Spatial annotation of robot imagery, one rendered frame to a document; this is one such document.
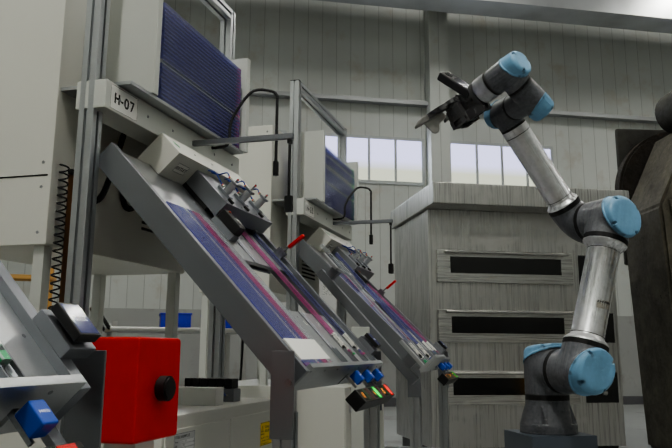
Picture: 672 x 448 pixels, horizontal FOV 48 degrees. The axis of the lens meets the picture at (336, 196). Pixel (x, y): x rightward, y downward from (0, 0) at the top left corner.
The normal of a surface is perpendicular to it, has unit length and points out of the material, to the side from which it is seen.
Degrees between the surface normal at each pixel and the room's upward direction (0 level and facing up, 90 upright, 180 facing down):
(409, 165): 90
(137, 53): 90
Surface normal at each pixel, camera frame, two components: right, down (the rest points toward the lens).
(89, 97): -0.28, -0.19
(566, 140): 0.19, -0.19
